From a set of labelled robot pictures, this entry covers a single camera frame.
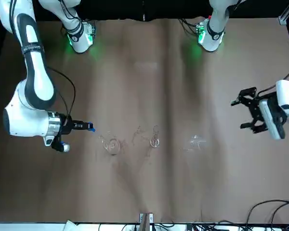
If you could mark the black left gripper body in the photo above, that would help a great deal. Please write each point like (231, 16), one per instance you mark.
(256, 108)

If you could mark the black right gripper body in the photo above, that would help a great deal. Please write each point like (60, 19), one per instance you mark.
(66, 125)

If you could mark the glass pipette blue bulb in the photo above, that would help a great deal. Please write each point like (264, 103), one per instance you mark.
(92, 130)

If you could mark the clear glass graduated cylinder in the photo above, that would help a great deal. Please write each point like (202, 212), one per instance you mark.
(154, 143)

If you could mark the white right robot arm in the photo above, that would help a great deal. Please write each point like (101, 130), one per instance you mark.
(36, 79)

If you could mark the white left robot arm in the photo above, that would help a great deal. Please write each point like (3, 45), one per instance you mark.
(215, 31)

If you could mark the clear glass beaker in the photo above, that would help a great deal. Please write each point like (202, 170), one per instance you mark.
(113, 145)

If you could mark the white paper sheet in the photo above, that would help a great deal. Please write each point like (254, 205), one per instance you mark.
(71, 225)

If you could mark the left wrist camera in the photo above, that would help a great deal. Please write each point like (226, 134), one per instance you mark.
(267, 115)

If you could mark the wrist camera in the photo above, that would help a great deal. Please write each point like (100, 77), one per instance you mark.
(267, 115)
(60, 145)

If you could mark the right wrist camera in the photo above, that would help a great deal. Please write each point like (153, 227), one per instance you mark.
(60, 145)

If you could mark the silver aluminium frame post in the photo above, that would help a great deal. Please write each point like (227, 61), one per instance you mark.
(286, 12)
(145, 222)

